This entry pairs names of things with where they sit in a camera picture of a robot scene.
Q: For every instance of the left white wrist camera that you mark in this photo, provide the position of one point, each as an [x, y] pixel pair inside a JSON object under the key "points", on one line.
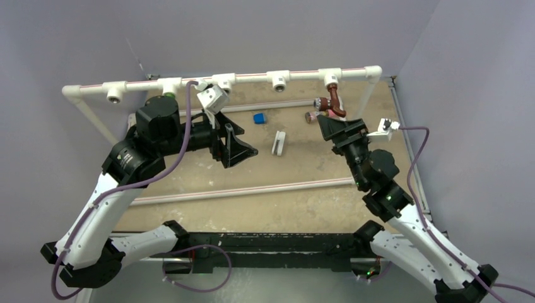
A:
{"points": [[212, 98]]}

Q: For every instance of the blue paperclip box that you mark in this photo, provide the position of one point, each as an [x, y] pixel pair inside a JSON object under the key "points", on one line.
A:
{"points": [[259, 118]]}

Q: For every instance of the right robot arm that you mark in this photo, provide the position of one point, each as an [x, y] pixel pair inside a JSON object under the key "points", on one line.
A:
{"points": [[424, 252]]}

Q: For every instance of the white staple box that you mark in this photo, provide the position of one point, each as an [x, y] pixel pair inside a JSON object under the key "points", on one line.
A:
{"points": [[278, 144]]}

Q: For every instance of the pink capped clip jar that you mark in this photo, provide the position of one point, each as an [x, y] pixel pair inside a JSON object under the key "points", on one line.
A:
{"points": [[312, 116]]}

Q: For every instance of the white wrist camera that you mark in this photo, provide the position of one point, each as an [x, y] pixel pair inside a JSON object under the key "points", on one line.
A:
{"points": [[212, 98], [385, 131]]}

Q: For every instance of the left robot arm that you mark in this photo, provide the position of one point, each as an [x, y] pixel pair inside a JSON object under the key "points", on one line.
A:
{"points": [[87, 256]]}

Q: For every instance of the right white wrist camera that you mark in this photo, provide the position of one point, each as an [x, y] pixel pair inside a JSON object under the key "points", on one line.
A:
{"points": [[385, 131]]}

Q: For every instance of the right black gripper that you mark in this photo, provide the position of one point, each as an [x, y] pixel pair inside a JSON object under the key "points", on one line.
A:
{"points": [[330, 128]]}

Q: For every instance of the white PVC pipe frame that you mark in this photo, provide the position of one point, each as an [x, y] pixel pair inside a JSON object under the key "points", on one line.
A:
{"points": [[115, 90]]}

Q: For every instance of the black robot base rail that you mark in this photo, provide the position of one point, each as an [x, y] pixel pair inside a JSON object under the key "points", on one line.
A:
{"points": [[338, 252]]}

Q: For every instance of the brown faucet with blue cap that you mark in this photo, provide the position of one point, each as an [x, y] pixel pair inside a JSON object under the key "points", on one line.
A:
{"points": [[332, 103]]}

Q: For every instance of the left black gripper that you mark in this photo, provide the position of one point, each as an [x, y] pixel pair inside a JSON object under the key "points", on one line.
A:
{"points": [[232, 150]]}

